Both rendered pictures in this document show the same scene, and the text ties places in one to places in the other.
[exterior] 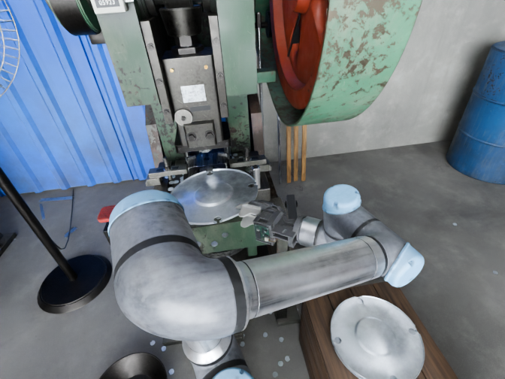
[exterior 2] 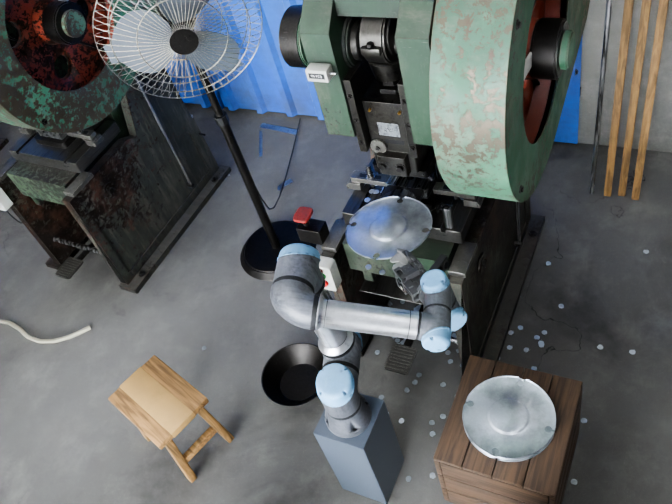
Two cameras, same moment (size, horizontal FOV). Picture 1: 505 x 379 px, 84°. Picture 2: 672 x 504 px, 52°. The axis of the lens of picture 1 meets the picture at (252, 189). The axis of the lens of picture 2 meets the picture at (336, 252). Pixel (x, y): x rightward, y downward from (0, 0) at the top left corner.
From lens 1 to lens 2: 148 cm
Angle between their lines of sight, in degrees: 34
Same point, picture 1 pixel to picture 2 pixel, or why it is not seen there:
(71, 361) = (258, 328)
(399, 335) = (532, 425)
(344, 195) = (432, 280)
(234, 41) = (418, 106)
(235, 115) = not seen: hidden behind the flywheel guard
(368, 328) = (506, 407)
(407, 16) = (498, 168)
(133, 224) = (284, 264)
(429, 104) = not seen: outside the picture
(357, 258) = (395, 322)
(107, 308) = not seen: hidden behind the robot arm
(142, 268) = (280, 288)
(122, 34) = (328, 87)
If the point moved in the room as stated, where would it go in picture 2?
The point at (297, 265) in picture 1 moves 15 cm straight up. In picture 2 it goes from (352, 312) to (340, 276)
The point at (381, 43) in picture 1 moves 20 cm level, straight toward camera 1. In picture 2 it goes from (486, 177) to (424, 220)
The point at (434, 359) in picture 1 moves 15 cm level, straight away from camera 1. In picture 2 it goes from (550, 459) to (601, 451)
